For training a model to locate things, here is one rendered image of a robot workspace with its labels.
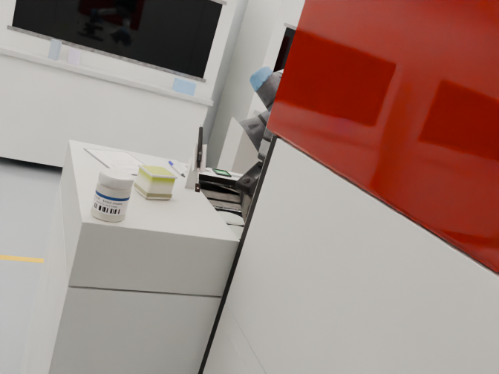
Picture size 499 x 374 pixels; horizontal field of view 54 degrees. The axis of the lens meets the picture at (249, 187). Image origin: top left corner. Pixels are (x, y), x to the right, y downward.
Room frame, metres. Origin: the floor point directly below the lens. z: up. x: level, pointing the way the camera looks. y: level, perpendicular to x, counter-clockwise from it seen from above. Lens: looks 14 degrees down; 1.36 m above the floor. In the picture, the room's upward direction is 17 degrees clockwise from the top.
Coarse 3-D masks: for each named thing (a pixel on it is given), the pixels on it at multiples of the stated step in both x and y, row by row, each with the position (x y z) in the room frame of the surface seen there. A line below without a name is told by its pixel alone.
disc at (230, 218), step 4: (220, 212) 1.41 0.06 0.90; (224, 212) 1.42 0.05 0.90; (228, 212) 1.44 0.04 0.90; (224, 216) 1.39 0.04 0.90; (228, 216) 1.40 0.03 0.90; (232, 216) 1.41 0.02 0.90; (236, 216) 1.42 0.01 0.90; (224, 220) 1.35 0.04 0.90; (228, 220) 1.36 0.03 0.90; (232, 220) 1.37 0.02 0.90; (236, 220) 1.38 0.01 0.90; (240, 220) 1.39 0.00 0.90; (232, 224) 1.34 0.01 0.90; (236, 224) 1.35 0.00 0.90; (240, 224) 1.36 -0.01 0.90
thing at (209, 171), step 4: (180, 164) 1.60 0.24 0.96; (184, 164) 1.61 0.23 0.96; (188, 164) 1.63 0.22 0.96; (184, 168) 1.55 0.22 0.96; (208, 168) 1.65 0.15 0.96; (204, 172) 1.59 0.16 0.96; (208, 172) 1.60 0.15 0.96; (212, 172) 1.62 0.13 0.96; (232, 172) 1.71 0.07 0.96; (216, 176) 1.59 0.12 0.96; (220, 176) 1.60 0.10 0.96; (232, 176) 1.67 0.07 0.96; (236, 176) 1.68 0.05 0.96; (240, 176) 1.69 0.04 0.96
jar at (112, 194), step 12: (108, 168) 0.98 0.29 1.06; (108, 180) 0.93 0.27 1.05; (120, 180) 0.94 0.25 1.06; (132, 180) 0.96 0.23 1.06; (96, 192) 0.95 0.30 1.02; (108, 192) 0.93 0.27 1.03; (120, 192) 0.94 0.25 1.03; (96, 204) 0.94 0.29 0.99; (108, 204) 0.93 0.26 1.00; (120, 204) 0.95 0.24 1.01; (96, 216) 0.94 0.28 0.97; (108, 216) 0.94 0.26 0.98; (120, 216) 0.95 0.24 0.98
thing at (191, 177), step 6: (204, 150) 1.34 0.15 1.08; (204, 156) 1.34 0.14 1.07; (192, 162) 1.31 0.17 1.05; (204, 162) 1.33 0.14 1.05; (192, 168) 1.30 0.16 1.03; (204, 168) 1.32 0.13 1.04; (186, 174) 1.34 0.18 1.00; (192, 174) 1.34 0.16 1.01; (186, 180) 1.33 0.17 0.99; (192, 180) 1.34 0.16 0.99; (186, 186) 1.33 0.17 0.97; (192, 186) 1.34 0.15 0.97
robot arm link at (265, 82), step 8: (256, 72) 1.48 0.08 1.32; (264, 72) 1.48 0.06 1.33; (272, 72) 1.49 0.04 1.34; (280, 72) 1.52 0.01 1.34; (256, 80) 1.47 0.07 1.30; (264, 80) 1.46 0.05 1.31; (272, 80) 1.47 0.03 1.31; (256, 88) 1.47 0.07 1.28; (264, 88) 1.46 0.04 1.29; (272, 88) 1.46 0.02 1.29; (264, 96) 1.46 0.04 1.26; (272, 96) 1.45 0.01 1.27; (264, 104) 1.47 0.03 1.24
